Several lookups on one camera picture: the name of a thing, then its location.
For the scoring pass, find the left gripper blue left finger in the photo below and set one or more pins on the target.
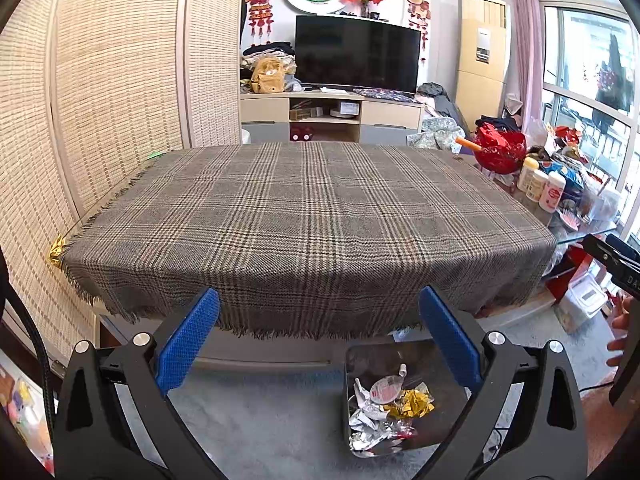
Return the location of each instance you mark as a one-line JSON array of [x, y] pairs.
[[181, 336]]

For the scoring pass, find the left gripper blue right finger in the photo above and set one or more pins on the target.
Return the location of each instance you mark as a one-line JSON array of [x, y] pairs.
[[458, 337]]

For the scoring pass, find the yellow snack bag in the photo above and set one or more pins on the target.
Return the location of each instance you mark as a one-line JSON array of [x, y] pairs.
[[412, 403]]

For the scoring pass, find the pink round lid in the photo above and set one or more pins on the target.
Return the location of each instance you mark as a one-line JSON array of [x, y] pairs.
[[387, 389]]

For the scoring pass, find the white paper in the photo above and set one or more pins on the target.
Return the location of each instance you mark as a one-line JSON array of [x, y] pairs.
[[366, 406]]

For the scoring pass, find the white green snack wrapper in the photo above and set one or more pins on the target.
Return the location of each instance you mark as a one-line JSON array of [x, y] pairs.
[[365, 433]]

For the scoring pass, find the black trash bin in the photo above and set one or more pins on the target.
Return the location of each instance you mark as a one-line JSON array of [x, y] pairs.
[[372, 362]]

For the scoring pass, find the person's right hand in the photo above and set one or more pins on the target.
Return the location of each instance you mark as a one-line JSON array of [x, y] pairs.
[[619, 324]]

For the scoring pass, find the white bottle pink label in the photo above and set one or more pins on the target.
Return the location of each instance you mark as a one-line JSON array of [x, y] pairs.
[[552, 193]]

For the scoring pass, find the yellow cap white bottle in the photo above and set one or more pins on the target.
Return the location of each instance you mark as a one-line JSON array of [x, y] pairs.
[[530, 166]]

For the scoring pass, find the pink fluffy rug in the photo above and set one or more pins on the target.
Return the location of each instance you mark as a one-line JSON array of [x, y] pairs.
[[604, 424]]

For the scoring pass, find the red basket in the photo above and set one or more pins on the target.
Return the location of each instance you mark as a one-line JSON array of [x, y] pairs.
[[503, 152]]

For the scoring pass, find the grey plaid tablecloth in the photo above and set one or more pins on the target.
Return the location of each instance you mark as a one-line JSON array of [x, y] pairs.
[[316, 240]]

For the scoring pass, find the orange stick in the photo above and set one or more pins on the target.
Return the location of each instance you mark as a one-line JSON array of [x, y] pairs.
[[469, 144]]

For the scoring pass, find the floral cloth bundle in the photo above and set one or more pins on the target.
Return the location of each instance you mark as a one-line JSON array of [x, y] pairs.
[[437, 133]]

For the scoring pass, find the pink curtain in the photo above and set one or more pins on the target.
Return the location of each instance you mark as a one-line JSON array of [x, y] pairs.
[[527, 24]]

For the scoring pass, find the red toy car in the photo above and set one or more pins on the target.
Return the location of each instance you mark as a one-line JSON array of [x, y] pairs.
[[301, 133]]

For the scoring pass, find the beige TV cabinet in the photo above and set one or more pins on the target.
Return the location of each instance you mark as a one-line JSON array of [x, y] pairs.
[[335, 116]]

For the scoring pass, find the tall beige air conditioner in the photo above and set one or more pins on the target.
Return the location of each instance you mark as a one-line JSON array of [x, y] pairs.
[[484, 58]]

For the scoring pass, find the yellow backpack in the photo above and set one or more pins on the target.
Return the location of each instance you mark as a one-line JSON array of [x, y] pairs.
[[268, 76]]

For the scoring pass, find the woven bamboo screen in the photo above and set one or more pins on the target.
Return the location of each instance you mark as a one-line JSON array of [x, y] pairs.
[[89, 90]]

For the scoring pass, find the black television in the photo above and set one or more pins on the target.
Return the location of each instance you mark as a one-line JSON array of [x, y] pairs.
[[356, 52]]

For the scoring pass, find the red hanging ornament right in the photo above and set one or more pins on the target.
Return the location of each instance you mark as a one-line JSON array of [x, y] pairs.
[[419, 17]]

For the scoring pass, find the red hanging ornament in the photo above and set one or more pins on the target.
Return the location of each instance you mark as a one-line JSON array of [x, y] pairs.
[[260, 18], [419, 17]]

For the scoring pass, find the red hanging ornament left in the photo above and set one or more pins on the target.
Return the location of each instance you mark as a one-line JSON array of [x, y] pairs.
[[260, 18]]

